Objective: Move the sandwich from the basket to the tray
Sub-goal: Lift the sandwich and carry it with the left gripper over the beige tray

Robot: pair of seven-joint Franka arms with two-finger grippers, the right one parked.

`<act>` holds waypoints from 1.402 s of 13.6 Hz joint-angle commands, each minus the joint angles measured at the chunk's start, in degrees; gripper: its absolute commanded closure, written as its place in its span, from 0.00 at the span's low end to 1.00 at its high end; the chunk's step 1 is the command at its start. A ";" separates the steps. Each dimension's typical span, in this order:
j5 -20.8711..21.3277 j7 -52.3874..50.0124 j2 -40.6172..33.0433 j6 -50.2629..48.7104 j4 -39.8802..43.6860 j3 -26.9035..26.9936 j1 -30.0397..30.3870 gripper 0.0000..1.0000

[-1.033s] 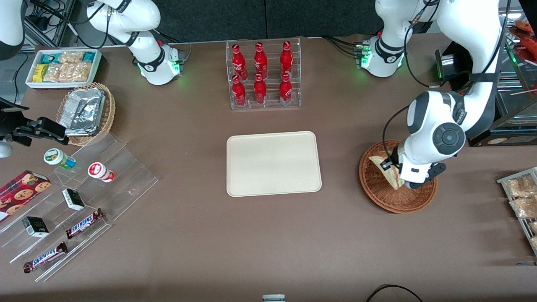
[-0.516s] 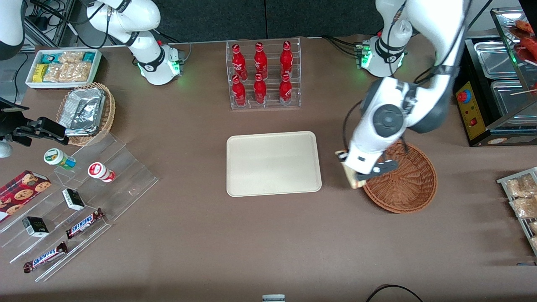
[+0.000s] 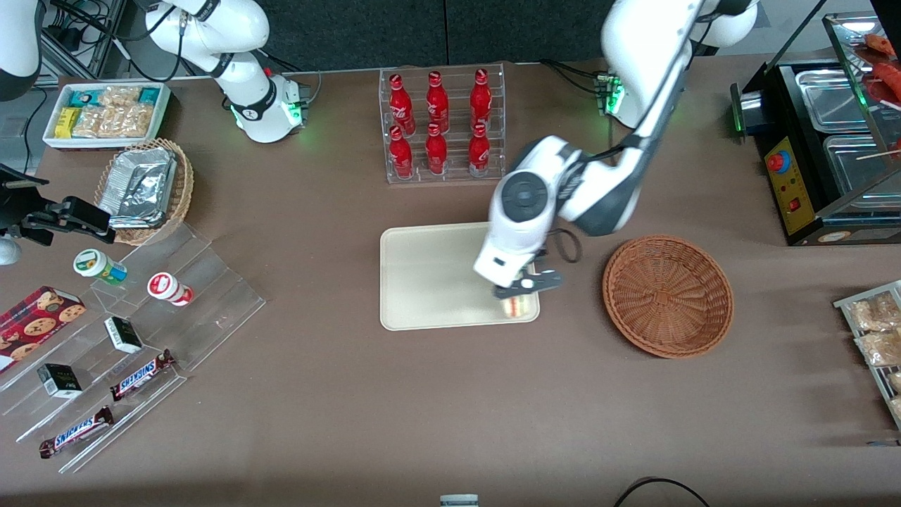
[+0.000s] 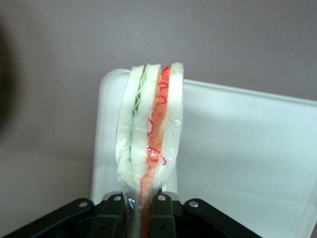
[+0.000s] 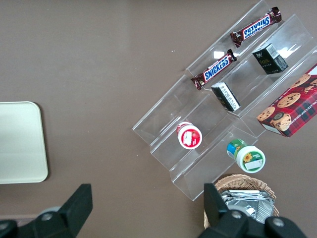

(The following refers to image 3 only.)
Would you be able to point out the small black carton box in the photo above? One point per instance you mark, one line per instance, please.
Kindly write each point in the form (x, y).
(60, 380)
(123, 335)

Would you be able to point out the grey metal equipment shelf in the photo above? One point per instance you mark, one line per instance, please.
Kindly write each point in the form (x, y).
(84, 42)

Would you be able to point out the silver foil packet stack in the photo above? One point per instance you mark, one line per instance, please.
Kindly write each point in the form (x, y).
(141, 183)

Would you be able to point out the Snickers chocolate bar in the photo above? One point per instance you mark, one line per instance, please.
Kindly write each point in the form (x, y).
(141, 377)
(76, 432)

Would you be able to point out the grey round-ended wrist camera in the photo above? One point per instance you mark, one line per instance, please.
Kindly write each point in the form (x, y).
(7, 251)

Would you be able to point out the clear nut snack packet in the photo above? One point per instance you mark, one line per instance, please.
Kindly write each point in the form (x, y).
(880, 348)
(895, 382)
(876, 313)

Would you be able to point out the red plaid cookie box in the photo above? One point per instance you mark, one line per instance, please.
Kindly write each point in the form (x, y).
(35, 324)

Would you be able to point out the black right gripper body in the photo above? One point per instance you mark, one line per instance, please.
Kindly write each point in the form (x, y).
(15, 215)

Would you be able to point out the white plastic snack bin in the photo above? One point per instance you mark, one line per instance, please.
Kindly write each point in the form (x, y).
(98, 144)

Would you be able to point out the small white grey object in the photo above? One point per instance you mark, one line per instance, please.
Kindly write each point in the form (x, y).
(459, 501)

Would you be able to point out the clear granola snack packet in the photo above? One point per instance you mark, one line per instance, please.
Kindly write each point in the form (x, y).
(135, 121)
(120, 95)
(95, 121)

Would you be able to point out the red lid small jar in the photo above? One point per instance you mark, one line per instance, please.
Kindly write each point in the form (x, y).
(163, 285)

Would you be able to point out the light wicker basket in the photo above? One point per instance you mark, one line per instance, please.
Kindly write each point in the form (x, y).
(184, 186)

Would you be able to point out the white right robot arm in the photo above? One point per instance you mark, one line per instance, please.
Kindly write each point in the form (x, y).
(246, 84)

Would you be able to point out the steel food pan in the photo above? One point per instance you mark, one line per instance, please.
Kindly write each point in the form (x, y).
(855, 165)
(830, 98)

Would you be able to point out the red round machine button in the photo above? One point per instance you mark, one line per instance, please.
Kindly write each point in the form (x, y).
(777, 162)

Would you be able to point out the green lid small jar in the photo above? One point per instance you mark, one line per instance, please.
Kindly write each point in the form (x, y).
(90, 263)

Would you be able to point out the tray of packaged snacks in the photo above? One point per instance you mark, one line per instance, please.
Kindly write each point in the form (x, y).
(841, 304)

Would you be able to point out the red sausage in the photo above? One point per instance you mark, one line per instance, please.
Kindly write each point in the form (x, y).
(888, 77)
(880, 44)

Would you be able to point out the beige plastic tray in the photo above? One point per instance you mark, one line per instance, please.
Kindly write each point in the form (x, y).
(436, 282)

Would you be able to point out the teal snack pack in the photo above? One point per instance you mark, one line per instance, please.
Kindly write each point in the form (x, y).
(149, 95)
(83, 97)

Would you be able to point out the brown wicker basket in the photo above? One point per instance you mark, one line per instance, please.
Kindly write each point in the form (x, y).
(669, 296)

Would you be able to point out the black food warmer machine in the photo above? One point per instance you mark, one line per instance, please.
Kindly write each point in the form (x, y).
(774, 77)

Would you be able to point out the clear acrylic bottle rack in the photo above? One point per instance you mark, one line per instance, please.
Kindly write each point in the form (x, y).
(456, 105)

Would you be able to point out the red cola bottle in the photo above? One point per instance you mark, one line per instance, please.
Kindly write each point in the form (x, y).
(479, 152)
(436, 153)
(437, 104)
(401, 156)
(481, 102)
(401, 105)

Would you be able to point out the triangle sandwich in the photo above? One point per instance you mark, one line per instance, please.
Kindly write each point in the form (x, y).
(521, 307)

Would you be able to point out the yellow snack pack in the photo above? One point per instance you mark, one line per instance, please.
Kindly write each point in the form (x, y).
(67, 122)

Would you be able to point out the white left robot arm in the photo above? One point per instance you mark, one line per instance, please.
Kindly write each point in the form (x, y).
(654, 56)

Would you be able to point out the clear acrylic tiered stand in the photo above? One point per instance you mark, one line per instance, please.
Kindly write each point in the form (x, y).
(91, 394)
(218, 303)

